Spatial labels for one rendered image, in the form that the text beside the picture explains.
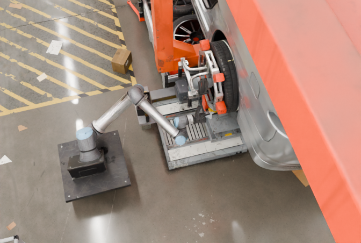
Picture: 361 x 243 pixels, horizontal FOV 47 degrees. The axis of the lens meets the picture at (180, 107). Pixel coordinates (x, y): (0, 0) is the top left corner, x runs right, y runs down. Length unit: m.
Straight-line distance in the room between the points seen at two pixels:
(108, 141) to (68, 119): 0.75
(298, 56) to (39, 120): 4.39
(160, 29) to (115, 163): 1.31
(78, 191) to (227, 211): 1.41
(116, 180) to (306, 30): 3.49
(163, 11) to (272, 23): 3.11
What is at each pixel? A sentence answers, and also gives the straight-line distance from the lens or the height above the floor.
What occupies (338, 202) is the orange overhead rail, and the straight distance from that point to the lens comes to 0.51.
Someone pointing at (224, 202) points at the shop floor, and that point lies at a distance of 4.20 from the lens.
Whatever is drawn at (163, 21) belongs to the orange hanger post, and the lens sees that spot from 3.75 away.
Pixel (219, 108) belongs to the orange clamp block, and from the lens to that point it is 3.63.
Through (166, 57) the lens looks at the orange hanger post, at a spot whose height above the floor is 0.76.
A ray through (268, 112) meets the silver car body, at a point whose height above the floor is 1.48.
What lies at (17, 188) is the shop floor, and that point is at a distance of 4.51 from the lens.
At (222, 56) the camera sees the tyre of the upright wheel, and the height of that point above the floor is 1.18.
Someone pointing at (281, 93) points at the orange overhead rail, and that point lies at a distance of 0.57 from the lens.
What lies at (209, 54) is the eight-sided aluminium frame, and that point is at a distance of 3.68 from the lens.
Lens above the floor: 3.92
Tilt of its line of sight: 57 degrees down
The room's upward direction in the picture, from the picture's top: straight up
